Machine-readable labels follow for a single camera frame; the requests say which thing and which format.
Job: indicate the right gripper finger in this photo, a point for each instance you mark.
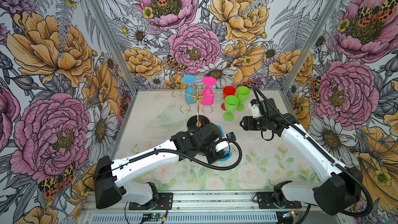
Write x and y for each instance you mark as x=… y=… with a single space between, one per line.
x=246 y=120
x=245 y=126

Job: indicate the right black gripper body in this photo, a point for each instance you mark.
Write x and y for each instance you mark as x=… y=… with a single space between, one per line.
x=260 y=123

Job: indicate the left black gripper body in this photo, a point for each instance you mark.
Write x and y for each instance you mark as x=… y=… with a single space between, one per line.
x=210 y=153

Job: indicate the green wine glass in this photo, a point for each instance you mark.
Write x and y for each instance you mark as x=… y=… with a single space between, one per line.
x=242 y=94
x=231 y=103

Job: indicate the red wine glass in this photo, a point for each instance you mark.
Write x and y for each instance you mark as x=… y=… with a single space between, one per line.
x=229 y=91

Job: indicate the pink wine glass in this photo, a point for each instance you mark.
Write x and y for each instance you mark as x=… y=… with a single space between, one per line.
x=208 y=94

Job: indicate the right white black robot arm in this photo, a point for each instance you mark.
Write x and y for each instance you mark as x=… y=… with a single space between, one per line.
x=340 y=189

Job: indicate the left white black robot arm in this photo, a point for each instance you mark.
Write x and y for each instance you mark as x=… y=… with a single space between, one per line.
x=113 y=179

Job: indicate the back light blue wine glass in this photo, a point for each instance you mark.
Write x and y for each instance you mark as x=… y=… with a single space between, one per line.
x=189 y=80

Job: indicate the left green circuit board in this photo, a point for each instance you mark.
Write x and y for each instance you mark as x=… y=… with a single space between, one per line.
x=154 y=217

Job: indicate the green circuit board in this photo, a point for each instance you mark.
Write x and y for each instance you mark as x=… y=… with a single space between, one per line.
x=154 y=217
x=290 y=214

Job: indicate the right green circuit board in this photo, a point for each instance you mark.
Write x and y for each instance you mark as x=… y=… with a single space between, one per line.
x=290 y=214

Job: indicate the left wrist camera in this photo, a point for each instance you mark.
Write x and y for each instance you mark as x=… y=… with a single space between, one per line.
x=225 y=141

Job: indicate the gold wire wine glass rack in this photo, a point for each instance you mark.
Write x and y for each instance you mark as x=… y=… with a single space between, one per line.
x=199 y=119

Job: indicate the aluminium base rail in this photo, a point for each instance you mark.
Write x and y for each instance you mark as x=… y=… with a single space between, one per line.
x=192 y=201

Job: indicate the white vented cable duct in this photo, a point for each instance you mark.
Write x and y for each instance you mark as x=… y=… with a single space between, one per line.
x=191 y=218

